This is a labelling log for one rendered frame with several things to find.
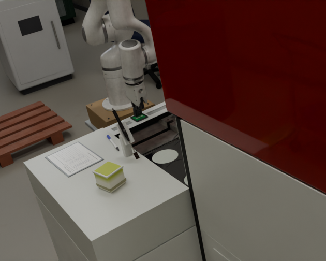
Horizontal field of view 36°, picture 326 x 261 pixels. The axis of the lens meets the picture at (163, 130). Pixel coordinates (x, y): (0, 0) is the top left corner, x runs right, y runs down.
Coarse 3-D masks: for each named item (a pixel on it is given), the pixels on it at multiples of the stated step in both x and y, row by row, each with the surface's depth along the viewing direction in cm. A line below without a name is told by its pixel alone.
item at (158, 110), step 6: (150, 108) 214; (156, 108) 213; (162, 108) 213; (150, 114) 210; (156, 114) 208; (126, 120) 208; (132, 120) 207; (144, 120) 205; (108, 126) 206; (114, 126) 205; (132, 126) 202; (114, 132) 200
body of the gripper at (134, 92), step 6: (126, 84) 199; (132, 84) 194; (138, 84) 195; (126, 90) 202; (132, 90) 196; (138, 90) 195; (144, 90) 196; (132, 96) 198; (138, 96) 196; (144, 96) 198; (132, 102) 202; (138, 102) 198; (144, 102) 201
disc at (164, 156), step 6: (162, 150) 193; (168, 150) 192; (174, 150) 191; (156, 156) 189; (162, 156) 189; (168, 156) 188; (174, 156) 187; (156, 162) 186; (162, 162) 185; (168, 162) 184
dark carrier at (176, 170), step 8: (168, 144) 196; (176, 144) 195; (152, 152) 193; (152, 160) 188; (176, 160) 184; (168, 168) 181; (176, 168) 180; (184, 168) 179; (176, 176) 175; (184, 176) 174; (184, 184) 170
